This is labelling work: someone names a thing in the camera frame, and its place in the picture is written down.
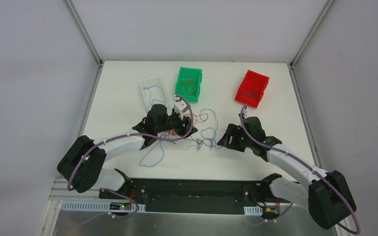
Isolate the orange wire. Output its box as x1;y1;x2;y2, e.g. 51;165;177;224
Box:
180;78;199;97

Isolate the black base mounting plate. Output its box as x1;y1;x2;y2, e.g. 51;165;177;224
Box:
99;177;291;216

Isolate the purple wire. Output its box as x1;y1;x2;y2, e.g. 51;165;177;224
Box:
239;88;261;102

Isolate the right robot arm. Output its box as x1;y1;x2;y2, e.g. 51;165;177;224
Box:
218;117;356;229

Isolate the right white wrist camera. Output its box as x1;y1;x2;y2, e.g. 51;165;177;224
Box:
240;108;249;119

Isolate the green plastic bin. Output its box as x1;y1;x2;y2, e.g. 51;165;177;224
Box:
175;67;202;103

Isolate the white plastic bin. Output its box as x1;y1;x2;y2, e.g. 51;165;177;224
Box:
139;76;172;112

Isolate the red plastic bin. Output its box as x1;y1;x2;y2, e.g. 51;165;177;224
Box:
235;70;270;108

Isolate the coloured wire bundle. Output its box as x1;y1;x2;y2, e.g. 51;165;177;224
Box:
139;108;224;168

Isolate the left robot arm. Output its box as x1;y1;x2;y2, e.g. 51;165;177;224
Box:
57;104;198;199

